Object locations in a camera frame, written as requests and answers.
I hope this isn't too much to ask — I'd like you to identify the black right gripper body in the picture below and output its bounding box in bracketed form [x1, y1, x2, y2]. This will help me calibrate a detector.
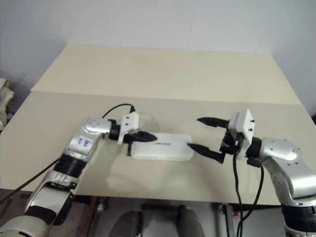
[219, 129, 244, 164]

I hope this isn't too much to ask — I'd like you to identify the cream crumpled object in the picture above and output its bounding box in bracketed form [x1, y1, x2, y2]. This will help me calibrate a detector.
[0, 77, 15, 129]

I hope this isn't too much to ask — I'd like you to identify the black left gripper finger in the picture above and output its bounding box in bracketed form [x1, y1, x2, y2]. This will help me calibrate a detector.
[134, 137, 157, 144]
[136, 131, 158, 140]

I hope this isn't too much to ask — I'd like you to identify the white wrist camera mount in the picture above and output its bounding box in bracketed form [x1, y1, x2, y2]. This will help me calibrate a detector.
[227, 109, 256, 159]
[118, 112, 140, 145]

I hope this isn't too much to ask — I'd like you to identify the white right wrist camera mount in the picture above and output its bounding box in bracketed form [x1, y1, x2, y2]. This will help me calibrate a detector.
[227, 109, 256, 159]

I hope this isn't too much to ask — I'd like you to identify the white hard pencil case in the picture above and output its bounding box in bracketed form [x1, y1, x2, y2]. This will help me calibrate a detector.
[130, 132, 195, 161]

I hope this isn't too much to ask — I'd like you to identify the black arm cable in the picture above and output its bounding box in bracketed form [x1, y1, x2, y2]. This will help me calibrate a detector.
[0, 103, 136, 206]
[232, 147, 265, 237]

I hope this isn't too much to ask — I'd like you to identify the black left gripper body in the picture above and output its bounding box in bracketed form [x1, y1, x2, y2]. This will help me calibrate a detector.
[124, 131, 139, 157]

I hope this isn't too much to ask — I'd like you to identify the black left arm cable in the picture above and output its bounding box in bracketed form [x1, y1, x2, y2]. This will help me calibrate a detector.
[0, 103, 136, 206]

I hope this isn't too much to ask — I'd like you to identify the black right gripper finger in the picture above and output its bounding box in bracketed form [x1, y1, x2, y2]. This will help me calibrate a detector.
[186, 142, 223, 164]
[196, 117, 231, 129]

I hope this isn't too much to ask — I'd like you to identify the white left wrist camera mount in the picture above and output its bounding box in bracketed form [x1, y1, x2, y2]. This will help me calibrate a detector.
[118, 112, 140, 145]

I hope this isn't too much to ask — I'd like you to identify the metal table leg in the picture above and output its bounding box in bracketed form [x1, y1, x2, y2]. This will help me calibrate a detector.
[216, 202, 236, 237]
[91, 196, 110, 237]

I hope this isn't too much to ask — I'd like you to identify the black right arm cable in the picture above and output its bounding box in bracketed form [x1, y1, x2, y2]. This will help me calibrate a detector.
[232, 147, 265, 237]

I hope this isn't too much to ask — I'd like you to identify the black table frame bar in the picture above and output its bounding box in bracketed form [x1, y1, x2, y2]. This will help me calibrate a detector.
[73, 196, 285, 206]

